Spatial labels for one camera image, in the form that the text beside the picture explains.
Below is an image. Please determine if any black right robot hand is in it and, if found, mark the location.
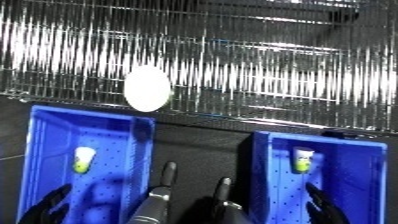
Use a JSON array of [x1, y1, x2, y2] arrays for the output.
[[303, 181, 352, 224]]

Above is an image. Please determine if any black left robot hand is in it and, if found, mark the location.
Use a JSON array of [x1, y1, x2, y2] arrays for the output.
[[15, 183, 77, 224]]

